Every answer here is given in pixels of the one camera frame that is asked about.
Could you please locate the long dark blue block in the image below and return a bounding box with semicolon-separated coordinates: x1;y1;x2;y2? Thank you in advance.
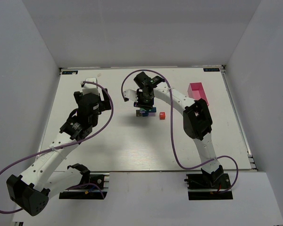
146;107;157;113

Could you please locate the olive wooden cube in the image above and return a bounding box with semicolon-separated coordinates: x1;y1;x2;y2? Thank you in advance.
136;111;142;117

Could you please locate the pink plastic bin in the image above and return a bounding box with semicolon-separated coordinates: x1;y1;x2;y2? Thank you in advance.
187;82;209;105

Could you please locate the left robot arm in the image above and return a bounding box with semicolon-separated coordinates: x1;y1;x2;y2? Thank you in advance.
7;89;113;216

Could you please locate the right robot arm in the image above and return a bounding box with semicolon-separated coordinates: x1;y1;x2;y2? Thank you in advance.
134;72;224;187

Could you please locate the red wooden cube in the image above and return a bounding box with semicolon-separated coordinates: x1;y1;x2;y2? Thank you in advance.
159;112;166;120

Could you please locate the left blue table label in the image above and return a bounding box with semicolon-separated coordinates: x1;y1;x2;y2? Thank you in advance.
62;71;78;75

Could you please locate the blue table label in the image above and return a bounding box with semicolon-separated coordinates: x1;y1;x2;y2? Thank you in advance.
62;71;78;75
203;68;220;72

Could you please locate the right blue table label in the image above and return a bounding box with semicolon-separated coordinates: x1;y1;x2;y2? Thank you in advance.
203;68;220;72

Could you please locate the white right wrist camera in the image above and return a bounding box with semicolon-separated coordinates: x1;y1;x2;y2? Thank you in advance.
123;89;138;103

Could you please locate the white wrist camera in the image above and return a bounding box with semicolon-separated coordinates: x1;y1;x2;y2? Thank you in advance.
81;77;99;96
123;89;138;103

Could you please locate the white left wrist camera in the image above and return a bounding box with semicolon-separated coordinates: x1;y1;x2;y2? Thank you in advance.
81;77;99;96

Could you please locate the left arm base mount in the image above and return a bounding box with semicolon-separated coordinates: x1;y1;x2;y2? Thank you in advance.
58;173;109;200

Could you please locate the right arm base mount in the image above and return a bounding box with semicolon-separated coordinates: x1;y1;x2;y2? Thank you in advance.
184;173;233;201

